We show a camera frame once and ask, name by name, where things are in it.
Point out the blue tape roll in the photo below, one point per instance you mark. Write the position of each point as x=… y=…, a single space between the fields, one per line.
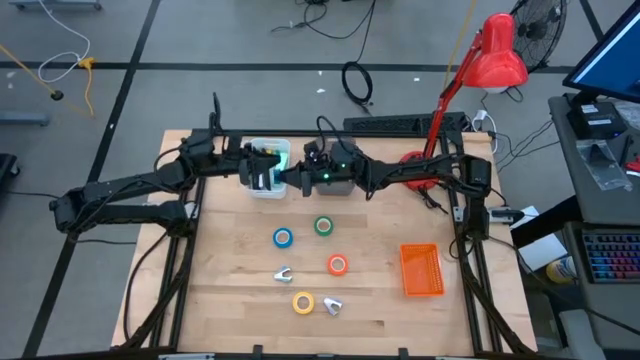
x=275 y=238

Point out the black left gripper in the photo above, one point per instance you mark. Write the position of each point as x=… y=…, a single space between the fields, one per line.
x=252 y=172

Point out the orange mesh basket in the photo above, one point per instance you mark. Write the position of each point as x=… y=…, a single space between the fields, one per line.
x=422 y=270

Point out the black power strip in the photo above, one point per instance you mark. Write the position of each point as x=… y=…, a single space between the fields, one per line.
x=390 y=123

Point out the silver clip near yellow roll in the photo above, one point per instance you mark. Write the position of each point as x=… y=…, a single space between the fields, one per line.
x=332 y=307

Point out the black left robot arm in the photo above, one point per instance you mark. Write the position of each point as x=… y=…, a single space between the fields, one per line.
x=125 y=182

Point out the white paper sheet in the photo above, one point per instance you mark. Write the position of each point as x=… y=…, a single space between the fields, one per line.
x=542 y=252

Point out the silver binder clip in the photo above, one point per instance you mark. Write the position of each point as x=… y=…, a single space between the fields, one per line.
x=282 y=276

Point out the small black computer box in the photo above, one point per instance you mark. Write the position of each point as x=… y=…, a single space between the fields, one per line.
x=595 y=120

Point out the computer monitor with blue screen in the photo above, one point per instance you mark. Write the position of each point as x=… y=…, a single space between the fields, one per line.
x=610 y=65

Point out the grey plastic bin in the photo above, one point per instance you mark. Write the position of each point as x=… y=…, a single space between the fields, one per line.
x=335 y=189

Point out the green tape roll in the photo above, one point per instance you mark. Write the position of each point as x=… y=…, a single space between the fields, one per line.
x=316 y=226

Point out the grey desk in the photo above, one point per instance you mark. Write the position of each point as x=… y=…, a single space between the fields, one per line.
x=575 y=200

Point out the backlit computer keyboard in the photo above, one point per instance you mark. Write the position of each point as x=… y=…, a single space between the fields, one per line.
x=612 y=257

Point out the clear plastic bag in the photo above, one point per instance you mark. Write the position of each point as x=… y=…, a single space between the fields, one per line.
x=602 y=165

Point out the orange tape roll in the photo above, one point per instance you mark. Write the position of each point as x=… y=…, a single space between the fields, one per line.
x=330 y=265

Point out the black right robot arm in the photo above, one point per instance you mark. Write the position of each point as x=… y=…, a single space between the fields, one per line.
x=425 y=167

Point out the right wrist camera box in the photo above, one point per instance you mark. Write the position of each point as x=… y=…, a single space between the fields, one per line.
x=316 y=151

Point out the white power adapter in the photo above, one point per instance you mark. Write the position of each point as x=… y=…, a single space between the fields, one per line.
x=480 y=117

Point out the blue mini stapler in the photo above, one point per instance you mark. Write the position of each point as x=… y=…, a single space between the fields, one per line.
x=275 y=176

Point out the red desk lamp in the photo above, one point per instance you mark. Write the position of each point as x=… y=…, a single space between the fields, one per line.
x=495 y=55

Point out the mint green stapler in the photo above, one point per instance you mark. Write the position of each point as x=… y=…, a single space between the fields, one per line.
x=284 y=162

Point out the black floor fan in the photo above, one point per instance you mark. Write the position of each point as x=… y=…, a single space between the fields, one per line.
x=542 y=30

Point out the yellow lid wipes canister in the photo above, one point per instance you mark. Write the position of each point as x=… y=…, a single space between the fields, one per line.
x=560 y=270

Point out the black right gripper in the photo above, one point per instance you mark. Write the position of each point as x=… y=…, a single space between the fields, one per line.
x=335 y=175

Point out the white plastic bin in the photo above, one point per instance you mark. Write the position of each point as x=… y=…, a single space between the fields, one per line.
x=270 y=194

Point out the yellow tape roll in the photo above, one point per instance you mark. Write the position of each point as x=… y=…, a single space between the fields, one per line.
x=295 y=303

